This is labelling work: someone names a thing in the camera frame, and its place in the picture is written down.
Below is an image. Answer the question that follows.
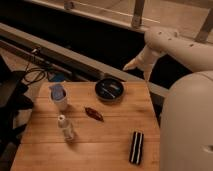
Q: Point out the white cup blue lid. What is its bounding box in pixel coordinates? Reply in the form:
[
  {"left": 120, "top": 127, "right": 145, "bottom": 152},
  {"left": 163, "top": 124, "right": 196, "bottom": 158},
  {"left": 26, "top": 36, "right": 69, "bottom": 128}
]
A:
[{"left": 49, "top": 83, "right": 68, "bottom": 111}]

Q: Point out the black white striped case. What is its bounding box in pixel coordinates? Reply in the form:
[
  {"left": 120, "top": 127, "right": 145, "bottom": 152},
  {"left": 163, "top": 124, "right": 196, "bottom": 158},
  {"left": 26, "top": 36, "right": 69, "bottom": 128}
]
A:
[{"left": 129, "top": 132, "right": 144, "bottom": 165}]

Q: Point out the black round bowl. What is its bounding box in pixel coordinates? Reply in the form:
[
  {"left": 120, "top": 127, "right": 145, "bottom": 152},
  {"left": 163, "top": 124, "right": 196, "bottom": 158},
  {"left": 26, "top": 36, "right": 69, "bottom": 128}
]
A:
[{"left": 95, "top": 78, "right": 124, "bottom": 101}]

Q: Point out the metal rail beam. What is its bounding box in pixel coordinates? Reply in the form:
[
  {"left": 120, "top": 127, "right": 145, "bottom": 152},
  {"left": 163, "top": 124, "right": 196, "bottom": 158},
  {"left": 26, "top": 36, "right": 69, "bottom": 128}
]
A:
[{"left": 0, "top": 22, "right": 169, "bottom": 98}]

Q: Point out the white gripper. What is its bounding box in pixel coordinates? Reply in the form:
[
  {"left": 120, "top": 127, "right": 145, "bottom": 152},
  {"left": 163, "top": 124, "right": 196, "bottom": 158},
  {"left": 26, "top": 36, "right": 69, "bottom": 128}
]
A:
[{"left": 123, "top": 54, "right": 154, "bottom": 71}]

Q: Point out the clear plastic bottle white cap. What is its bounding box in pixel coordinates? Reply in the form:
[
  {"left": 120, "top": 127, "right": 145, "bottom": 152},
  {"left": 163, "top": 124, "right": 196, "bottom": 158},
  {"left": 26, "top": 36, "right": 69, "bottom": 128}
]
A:
[{"left": 58, "top": 115, "right": 75, "bottom": 142}]

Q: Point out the black cable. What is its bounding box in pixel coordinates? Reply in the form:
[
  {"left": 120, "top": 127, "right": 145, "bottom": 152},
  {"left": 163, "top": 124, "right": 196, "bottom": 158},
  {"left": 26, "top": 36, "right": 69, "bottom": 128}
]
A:
[{"left": 22, "top": 66, "right": 51, "bottom": 85}]

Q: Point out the dark red leaf-shaped object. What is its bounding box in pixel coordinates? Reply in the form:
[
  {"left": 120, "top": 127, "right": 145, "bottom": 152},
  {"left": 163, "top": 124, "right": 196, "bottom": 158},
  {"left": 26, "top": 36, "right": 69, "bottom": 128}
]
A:
[{"left": 85, "top": 107, "right": 104, "bottom": 122}]

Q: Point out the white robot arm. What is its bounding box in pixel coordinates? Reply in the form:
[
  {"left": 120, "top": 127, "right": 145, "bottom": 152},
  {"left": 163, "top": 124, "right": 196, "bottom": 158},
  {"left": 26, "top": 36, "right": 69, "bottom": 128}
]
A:
[{"left": 124, "top": 26, "right": 213, "bottom": 171}]

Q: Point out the black chair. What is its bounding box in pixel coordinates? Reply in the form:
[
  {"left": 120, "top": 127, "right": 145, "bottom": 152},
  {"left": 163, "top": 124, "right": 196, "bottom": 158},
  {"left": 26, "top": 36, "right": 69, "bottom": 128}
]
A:
[{"left": 0, "top": 55, "right": 34, "bottom": 156}]

